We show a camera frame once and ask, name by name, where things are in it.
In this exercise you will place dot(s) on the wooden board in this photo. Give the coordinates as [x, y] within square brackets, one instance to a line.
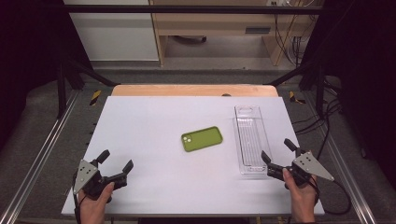
[186, 90]

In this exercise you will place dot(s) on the black curtain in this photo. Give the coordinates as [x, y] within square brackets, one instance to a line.
[364, 77]
[28, 62]

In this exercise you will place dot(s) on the light wooden desk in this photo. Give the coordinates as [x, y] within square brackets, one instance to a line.
[214, 25]

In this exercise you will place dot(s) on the person's left hand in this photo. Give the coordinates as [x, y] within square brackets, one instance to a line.
[95, 208]

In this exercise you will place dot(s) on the black metal stand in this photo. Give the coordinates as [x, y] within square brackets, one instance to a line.
[61, 90]
[319, 90]

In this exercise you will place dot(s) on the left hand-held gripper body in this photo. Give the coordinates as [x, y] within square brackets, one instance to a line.
[93, 182]

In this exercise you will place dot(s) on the black horizontal bar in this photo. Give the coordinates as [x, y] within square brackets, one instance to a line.
[193, 9]

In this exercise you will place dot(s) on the person's right hand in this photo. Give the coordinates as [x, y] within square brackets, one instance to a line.
[302, 200]

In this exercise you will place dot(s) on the yellow black striped tape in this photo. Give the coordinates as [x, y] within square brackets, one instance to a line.
[95, 97]
[293, 97]

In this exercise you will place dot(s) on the aluminium rail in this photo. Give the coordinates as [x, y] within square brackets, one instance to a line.
[37, 165]
[355, 193]

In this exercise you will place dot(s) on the white cabinet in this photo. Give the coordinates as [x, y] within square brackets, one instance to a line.
[115, 34]

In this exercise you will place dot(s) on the grey desk label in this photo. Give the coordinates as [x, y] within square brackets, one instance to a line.
[257, 30]

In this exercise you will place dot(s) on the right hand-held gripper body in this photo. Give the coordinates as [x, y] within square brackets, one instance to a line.
[306, 168]

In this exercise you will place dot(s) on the clear plastic packaging tray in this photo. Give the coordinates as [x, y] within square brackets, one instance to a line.
[250, 140]

